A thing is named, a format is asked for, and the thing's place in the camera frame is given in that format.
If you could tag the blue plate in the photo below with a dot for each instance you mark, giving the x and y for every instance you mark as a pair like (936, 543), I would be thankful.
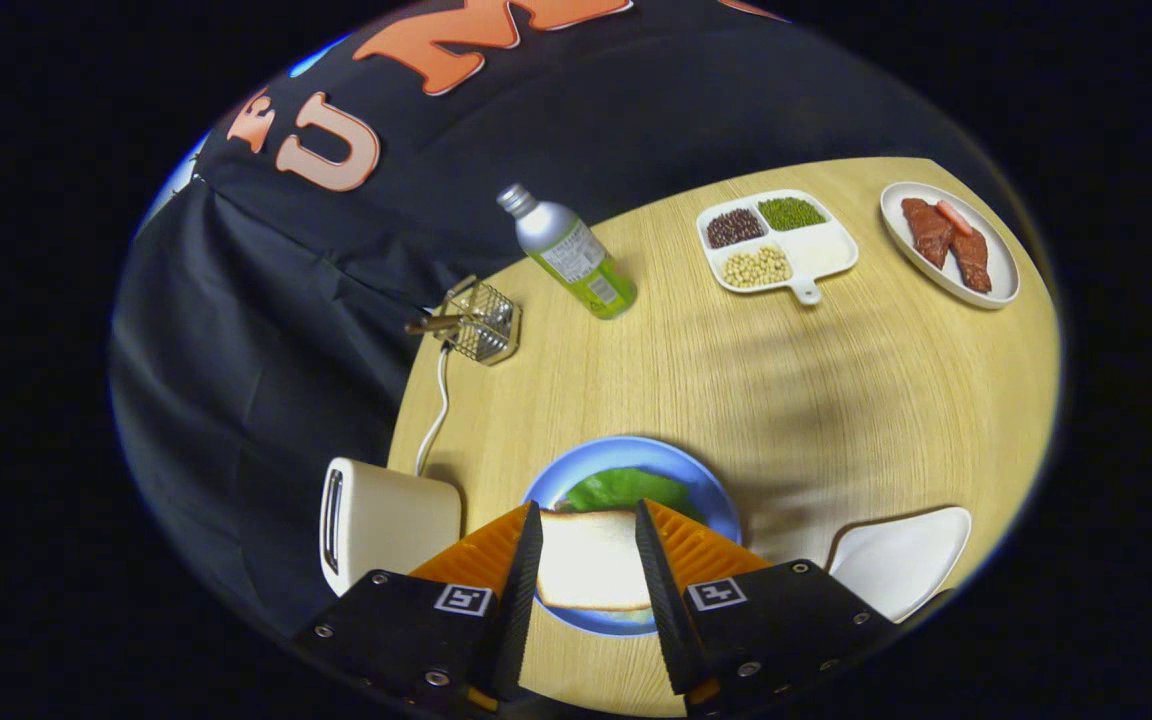
(706, 490)

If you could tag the cream toaster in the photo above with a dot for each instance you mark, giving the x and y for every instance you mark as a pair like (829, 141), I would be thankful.
(396, 525)

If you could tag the pile of dark red beans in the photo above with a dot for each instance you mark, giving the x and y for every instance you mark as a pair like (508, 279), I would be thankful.
(734, 228)

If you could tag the toasted bread slice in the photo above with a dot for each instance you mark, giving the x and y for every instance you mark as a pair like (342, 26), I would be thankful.
(591, 560)

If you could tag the silver green drink bottle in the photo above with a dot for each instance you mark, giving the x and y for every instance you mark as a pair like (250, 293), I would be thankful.
(566, 250)

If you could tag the brown meat piece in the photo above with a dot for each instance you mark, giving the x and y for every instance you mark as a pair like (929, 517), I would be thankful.
(928, 232)
(971, 260)

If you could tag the red sausage slice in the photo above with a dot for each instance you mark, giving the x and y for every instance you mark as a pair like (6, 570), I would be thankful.
(954, 218)

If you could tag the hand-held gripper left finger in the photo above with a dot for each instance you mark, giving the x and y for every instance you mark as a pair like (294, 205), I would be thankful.
(516, 620)

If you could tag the pile of yellow soybeans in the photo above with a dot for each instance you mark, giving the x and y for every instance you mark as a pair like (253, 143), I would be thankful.
(756, 267)

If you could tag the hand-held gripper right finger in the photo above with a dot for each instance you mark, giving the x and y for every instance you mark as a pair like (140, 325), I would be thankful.
(666, 620)

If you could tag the green lettuce leaf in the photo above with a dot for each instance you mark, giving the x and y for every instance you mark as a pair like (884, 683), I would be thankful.
(626, 488)

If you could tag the white divided dish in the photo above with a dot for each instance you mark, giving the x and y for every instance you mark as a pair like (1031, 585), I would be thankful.
(826, 255)

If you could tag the white oval plate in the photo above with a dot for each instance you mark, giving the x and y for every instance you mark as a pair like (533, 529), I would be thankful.
(1001, 270)

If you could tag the white round plate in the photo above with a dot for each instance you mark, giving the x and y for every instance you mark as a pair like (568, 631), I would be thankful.
(901, 565)

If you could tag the pile of green beans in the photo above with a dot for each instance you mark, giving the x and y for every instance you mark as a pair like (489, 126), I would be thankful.
(791, 213)

